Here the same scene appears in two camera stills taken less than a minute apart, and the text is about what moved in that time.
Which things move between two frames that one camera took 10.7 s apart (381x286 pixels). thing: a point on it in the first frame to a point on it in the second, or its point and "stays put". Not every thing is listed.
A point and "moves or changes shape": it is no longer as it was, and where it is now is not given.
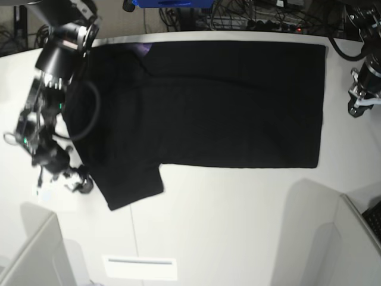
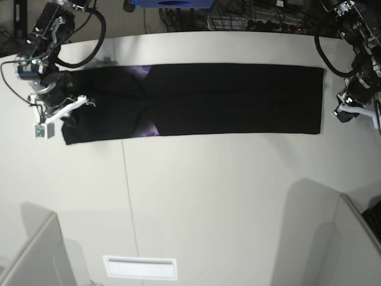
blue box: (174, 3) stays put
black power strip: (269, 25) stays put
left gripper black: (55, 159) to (53, 89)
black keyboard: (372, 217) stays put
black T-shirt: (147, 105) moves or changes shape
